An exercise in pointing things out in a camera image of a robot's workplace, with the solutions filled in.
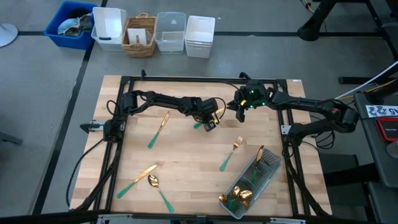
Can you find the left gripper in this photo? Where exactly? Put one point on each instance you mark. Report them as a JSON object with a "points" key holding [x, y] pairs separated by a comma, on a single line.
{"points": [[209, 105]]}

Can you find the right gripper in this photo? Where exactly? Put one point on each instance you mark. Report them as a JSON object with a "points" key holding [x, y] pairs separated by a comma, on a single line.
{"points": [[244, 107]]}

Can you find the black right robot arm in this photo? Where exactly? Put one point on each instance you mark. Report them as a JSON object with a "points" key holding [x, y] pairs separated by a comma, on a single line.
{"points": [[304, 102]]}

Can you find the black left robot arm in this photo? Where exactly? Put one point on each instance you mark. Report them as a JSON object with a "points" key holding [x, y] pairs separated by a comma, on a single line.
{"points": [[164, 100]]}

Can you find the clear plastic bin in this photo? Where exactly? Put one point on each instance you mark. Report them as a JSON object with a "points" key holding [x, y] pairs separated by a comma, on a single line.
{"points": [[169, 43]]}

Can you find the stacked white plastic bins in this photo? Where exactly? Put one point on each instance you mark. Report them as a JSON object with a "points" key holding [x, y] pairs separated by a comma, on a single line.
{"points": [[199, 31]]}

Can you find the wicker basket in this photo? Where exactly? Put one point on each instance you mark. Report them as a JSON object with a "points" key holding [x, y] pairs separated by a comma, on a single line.
{"points": [[138, 51]]}

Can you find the small white box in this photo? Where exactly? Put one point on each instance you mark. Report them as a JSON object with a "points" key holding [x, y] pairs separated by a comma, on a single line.
{"points": [[136, 34]]}

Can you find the black stand leg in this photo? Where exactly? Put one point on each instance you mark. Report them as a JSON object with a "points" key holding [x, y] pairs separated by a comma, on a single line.
{"points": [[311, 32]]}

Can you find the black clamp silver plate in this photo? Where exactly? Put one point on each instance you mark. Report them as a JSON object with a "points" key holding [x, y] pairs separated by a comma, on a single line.
{"points": [[87, 127]]}

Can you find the white plastic bin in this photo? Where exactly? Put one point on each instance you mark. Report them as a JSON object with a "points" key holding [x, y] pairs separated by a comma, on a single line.
{"points": [[109, 21]]}

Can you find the white label black print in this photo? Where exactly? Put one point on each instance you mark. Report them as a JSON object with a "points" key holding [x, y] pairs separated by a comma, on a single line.
{"points": [[381, 111]]}

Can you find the blue plastic bin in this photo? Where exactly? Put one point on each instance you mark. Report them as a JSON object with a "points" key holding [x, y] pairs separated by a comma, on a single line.
{"points": [[71, 42]]}

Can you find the red and black device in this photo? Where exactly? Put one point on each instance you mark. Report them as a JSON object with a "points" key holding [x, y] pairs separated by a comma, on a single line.
{"points": [[388, 129]]}

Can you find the bundle of clothes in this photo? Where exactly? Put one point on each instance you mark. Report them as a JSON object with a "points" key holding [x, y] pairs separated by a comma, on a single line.
{"points": [[70, 25]]}

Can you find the black crossbeam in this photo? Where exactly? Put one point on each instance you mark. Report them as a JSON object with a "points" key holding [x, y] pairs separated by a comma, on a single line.
{"points": [[46, 217]]}

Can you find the grey round stand base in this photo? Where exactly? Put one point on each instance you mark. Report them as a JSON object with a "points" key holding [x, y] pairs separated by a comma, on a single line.
{"points": [[6, 34]]}

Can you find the black aluminium table frame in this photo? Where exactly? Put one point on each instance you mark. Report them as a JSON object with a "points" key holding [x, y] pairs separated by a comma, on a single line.
{"points": [[202, 79]]}

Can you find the white bracket plate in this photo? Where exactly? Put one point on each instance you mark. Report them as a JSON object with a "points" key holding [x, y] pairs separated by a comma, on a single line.
{"points": [[285, 129]]}

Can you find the black metal floor frame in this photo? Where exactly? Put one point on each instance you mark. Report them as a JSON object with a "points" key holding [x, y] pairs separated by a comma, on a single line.
{"points": [[357, 80]]}

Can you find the silver bracket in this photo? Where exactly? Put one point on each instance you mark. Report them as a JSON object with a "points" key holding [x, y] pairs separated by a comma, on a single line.
{"points": [[115, 219], [287, 221]]}

